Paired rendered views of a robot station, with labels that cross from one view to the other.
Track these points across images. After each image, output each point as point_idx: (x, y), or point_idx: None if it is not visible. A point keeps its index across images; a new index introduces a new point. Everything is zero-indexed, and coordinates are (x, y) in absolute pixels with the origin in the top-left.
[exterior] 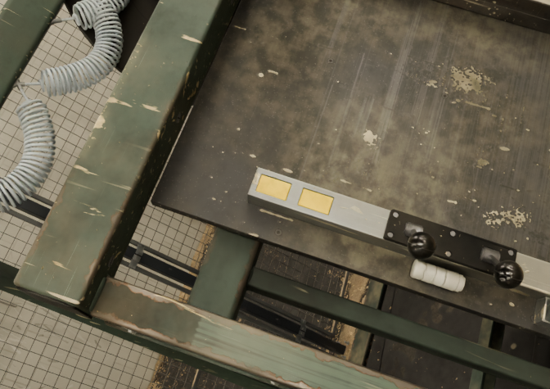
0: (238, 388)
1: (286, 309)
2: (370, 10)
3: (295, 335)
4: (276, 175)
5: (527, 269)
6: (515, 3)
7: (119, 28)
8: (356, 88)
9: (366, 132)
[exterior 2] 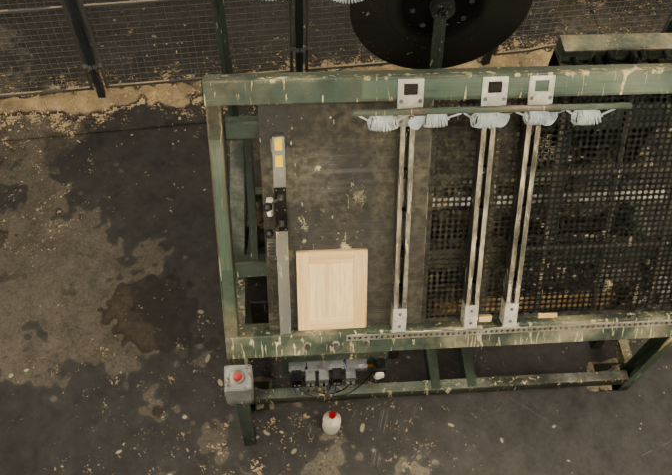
0: None
1: (325, 9)
2: (381, 150)
3: (304, 27)
4: (283, 144)
5: (282, 235)
6: (396, 209)
7: None
8: (338, 156)
9: (319, 166)
